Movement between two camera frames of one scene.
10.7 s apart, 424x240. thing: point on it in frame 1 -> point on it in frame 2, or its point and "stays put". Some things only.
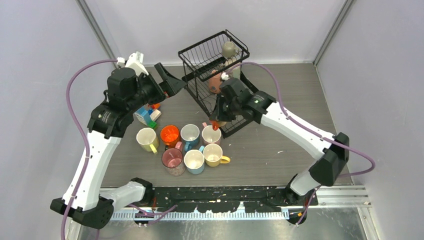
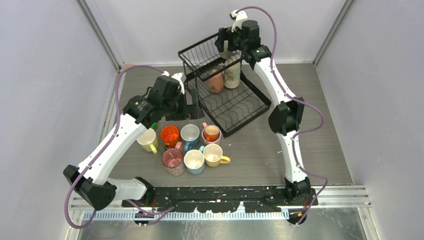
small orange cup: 215,125 -> 211,133
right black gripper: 218,115 -> 223,34
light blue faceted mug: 194,160 stays put
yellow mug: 213,155 stays put
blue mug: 190,135 stays put
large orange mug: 170,134 stays put
